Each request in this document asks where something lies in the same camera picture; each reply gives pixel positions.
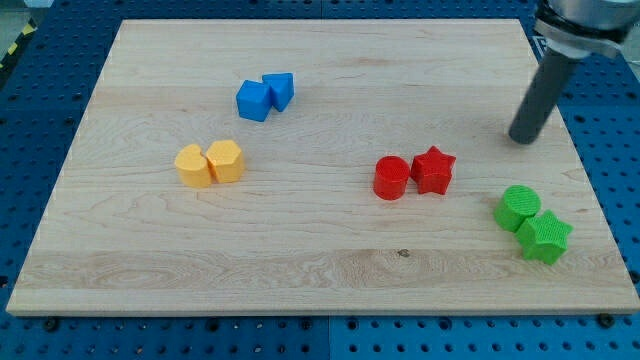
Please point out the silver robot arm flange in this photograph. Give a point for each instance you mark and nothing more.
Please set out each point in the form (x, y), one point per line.
(578, 28)

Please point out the wooden board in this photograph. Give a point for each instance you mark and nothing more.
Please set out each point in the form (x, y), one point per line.
(302, 232)

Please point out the red cylinder block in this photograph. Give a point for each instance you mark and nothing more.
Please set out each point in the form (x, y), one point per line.
(391, 177)

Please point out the yellow hexagon block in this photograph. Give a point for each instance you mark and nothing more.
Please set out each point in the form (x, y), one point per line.
(226, 161)

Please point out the blue pentagon block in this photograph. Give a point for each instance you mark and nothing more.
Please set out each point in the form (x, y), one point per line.
(281, 89)

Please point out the blue cube block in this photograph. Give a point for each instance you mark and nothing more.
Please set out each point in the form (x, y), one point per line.
(253, 101)

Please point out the red star block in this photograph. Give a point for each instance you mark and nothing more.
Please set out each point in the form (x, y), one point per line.
(432, 171)

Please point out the yellow heart block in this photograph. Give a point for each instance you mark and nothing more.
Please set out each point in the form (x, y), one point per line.
(192, 167)

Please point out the green cylinder block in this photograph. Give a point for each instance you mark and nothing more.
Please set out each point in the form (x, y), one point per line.
(518, 203)

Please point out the green star block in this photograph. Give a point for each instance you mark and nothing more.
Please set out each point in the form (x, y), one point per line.
(544, 237)

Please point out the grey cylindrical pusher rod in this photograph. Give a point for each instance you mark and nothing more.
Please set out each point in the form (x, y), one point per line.
(554, 71)

